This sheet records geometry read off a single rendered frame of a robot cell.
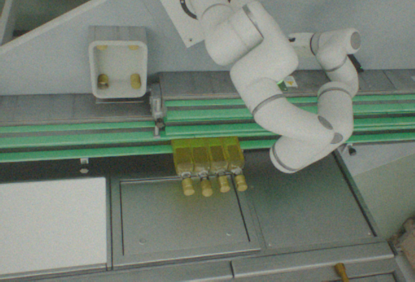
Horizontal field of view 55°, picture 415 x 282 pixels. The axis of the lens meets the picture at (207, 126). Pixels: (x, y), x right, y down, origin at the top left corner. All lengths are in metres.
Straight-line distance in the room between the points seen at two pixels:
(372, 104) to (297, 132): 0.78
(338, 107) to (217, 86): 0.53
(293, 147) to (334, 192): 0.76
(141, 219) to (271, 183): 0.52
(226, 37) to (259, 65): 0.11
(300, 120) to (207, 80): 0.63
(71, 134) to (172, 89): 0.36
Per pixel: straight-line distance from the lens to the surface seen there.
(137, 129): 1.38
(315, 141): 0.87
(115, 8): 1.29
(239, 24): 0.95
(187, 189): 1.27
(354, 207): 1.64
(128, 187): 1.44
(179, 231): 1.35
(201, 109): 1.34
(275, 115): 0.87
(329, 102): 1.02
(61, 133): 1.39
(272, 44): 0.91
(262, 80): 0.90
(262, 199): 1.52
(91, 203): 1.41
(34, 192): 1.46
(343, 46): 1.20
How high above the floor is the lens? 1.86
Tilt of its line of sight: 42 degrees down
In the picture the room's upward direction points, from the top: 166 degrees clockwise
